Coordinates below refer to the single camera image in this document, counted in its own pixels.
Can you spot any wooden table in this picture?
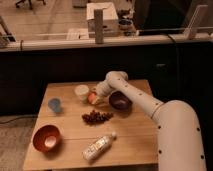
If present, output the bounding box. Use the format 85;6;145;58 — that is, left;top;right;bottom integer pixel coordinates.
23;83;157;171

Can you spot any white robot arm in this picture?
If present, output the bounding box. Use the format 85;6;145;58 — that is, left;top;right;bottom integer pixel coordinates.
95;71;207;171

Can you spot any black office chair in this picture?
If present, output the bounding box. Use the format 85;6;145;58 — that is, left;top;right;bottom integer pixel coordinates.
15;0;46;10

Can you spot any orange yellow apple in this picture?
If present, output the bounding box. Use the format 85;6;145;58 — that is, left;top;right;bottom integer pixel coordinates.
88;92;96;104

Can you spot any dark bowl on desk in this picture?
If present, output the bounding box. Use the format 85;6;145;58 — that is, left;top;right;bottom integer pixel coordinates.
119;19;132;30

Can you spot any white angled bracket right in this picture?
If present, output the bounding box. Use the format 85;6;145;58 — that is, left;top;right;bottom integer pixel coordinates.
183;4;208;40

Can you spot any bunch of red grapes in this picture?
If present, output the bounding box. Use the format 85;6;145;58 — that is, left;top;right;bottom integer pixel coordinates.
82;110;113;125

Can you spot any purple bowl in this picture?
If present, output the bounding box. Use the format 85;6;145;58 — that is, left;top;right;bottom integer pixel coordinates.
109;91;132;110

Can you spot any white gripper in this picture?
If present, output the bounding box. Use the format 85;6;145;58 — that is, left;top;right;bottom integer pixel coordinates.
92;81;112;105

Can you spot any white plastic bottle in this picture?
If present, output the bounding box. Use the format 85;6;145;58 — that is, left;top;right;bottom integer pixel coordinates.
82;132;117;161

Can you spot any black cable on floor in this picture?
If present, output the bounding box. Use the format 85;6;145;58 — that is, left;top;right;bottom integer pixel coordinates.
0;114;38;125

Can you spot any blue plastic cup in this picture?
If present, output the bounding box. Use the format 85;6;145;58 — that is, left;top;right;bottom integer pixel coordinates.
48;98;62;113

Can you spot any wooden post on counter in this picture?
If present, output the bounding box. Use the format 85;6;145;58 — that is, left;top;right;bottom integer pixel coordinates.
94;9;103;44

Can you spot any white paper cup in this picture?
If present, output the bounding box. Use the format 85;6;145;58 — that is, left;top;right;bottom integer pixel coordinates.
74;85;89;102

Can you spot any red orange bowl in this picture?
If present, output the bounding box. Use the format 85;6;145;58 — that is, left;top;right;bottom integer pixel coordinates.
33;125;61;153

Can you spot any white cardboard box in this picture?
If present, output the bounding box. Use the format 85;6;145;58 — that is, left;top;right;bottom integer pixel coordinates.
85;2;120;37

